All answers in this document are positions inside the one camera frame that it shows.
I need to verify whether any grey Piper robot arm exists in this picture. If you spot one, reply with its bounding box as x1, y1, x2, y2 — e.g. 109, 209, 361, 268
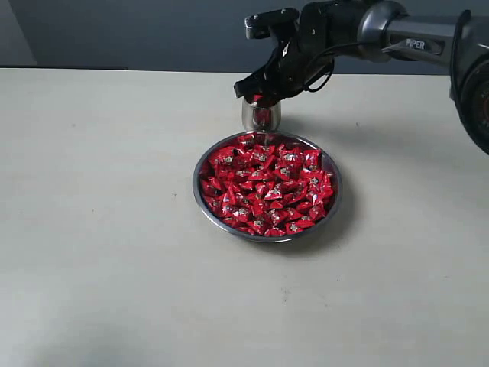
234, 1, 488, 152

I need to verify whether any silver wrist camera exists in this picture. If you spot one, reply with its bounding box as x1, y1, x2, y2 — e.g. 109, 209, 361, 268
244, 8, 300, 42

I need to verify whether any pile of red candies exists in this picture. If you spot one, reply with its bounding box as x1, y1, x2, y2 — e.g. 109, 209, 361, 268
199, 132, 336, 238

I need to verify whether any round steel bowl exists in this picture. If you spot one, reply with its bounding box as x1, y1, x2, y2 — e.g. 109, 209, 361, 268
192, 130, 343, 244

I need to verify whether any steel cup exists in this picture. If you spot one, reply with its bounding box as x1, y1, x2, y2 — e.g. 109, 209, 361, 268
241, 97, 282, 132

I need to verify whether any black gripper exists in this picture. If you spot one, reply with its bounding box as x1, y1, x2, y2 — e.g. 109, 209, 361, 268
233, 41, 334, 108

